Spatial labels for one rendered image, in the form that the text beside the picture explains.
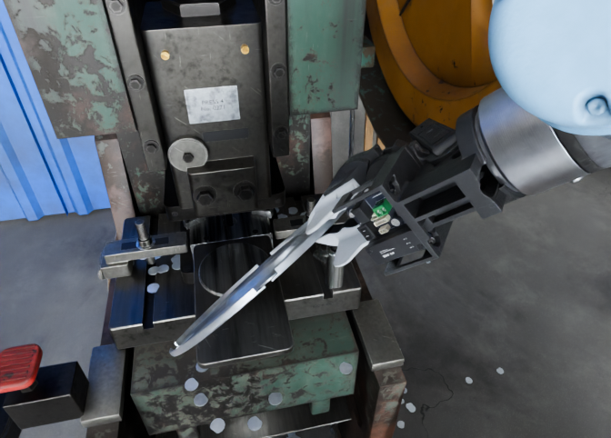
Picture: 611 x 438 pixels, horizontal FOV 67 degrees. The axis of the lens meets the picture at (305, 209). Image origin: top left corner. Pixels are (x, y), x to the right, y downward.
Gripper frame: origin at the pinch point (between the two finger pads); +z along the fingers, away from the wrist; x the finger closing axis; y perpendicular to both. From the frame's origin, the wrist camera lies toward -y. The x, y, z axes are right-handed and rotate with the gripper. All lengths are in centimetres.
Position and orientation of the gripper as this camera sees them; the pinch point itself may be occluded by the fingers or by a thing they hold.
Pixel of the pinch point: (324, 226)
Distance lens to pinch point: 47.1
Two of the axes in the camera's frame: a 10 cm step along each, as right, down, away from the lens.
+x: 6.4, 7.5, 2.0
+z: -6.4, 3.6, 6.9
